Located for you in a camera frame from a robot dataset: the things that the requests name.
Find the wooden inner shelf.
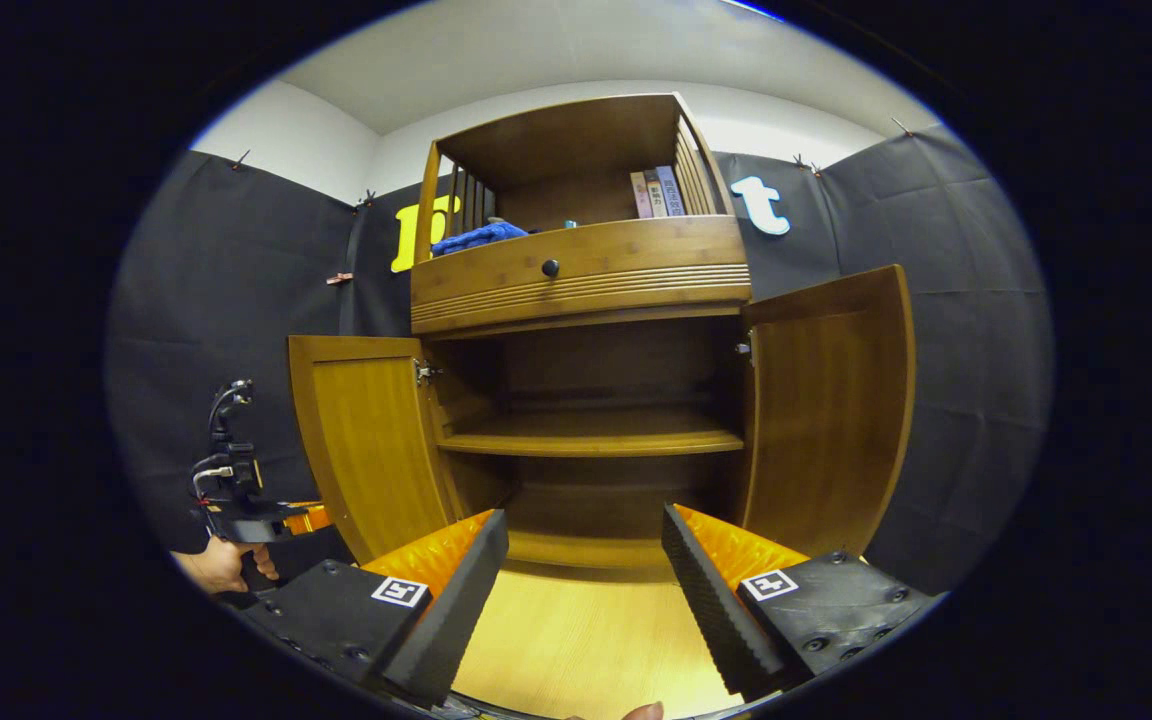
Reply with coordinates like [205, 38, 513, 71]
[438, 408, 745, 459]

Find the wooden ribbed drawer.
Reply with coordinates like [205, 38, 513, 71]
[410, 215, 752, 336]

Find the wooden shoe cabinet door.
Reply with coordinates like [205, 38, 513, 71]
[739, 264, 917, 559]
[288, 335, 457, 564]

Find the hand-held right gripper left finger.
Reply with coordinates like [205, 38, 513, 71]
[234, 508, 511, 708]

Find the wooden double-door shoe cabinet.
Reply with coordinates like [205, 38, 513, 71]
[288, 93, 917, 571]

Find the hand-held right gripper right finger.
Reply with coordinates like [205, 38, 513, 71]
[661, 503, 942, 701]

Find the black backdrop cloth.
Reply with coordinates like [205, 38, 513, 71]
[104, 120, 1055, 596]

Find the blue cloth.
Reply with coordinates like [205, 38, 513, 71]
[431, 221, 529, 258]

